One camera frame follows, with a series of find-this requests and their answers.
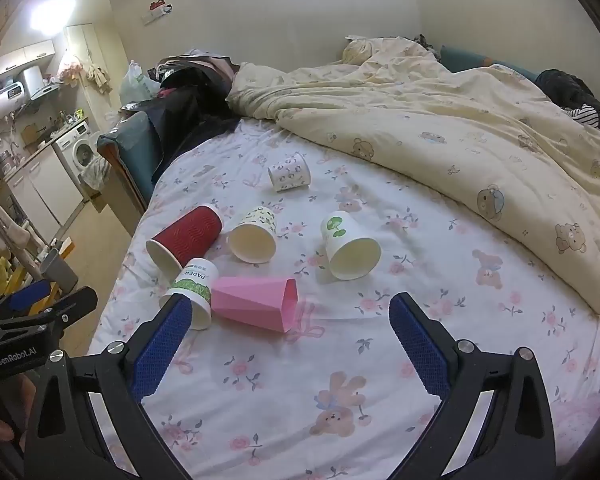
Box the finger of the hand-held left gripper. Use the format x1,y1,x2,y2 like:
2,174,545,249
0,286,99,335
0,280,52,313

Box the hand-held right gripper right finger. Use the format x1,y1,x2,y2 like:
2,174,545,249
387,291,578,480

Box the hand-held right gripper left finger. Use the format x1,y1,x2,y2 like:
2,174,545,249
24,292,196,480

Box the pink faceted paper cup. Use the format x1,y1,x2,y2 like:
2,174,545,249
211,276,299,335

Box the white cup with green label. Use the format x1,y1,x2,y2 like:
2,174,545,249
159,257,221,331

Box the red ribbed paper cup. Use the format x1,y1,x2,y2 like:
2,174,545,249
145,204,224,281

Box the white cup with leaf logo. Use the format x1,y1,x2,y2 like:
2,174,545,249
320,210,382,282

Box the white cup with green pattern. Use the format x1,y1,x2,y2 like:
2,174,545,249
228,205,278,265

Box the white cup with paw print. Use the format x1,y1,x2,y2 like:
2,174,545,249
268,152,313,194

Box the person's left hand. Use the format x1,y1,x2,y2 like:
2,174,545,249
0,374,37,443

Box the yellow wooden stool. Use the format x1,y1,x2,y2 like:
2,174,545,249
0,254,37,303

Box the grey bin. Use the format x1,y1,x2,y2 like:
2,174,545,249
39,247,79,294

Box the light hanging cloth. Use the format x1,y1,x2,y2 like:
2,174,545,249
0,194,32,257

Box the white base cabinet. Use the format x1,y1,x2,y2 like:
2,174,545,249
5,147,77,229

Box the floral bedsheet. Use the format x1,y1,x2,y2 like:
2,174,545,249
87,117,600,480

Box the clear plastic bag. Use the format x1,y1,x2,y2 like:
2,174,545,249
80,156,109,192

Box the white washing machine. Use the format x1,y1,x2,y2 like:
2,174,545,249
52,120,99,189

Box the white water heater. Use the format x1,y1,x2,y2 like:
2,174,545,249
0,66,44,131

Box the beige hanging towel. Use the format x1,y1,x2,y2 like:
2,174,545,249
85,62,112,95

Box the white plastic bag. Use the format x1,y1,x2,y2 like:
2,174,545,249
118,60,159,106

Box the cream bear print duvet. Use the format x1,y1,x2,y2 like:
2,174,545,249
226,36,600,337

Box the dark clothes pile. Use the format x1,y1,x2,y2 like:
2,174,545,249
147,51,242,182

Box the pink hanging bag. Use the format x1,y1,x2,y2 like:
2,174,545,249
57,50,84,84

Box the tall white cabinet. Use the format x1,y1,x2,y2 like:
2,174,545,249
64,23,107,127

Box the ceiling light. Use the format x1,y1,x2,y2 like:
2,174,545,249
29,0,77,32

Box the striped garment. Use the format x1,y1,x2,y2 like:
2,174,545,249
564,103,600,129

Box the teal headboard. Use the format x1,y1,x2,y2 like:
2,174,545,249
439,45,539,82

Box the dark cloth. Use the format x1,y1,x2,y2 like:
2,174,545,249
535,68,600,112

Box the teal bed frame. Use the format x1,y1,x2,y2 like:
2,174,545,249
97,110,157,202

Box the white wall cabinets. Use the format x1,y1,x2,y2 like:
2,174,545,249
0,39,57,79

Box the wall hook with red item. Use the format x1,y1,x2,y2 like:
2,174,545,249
142,0,174,25

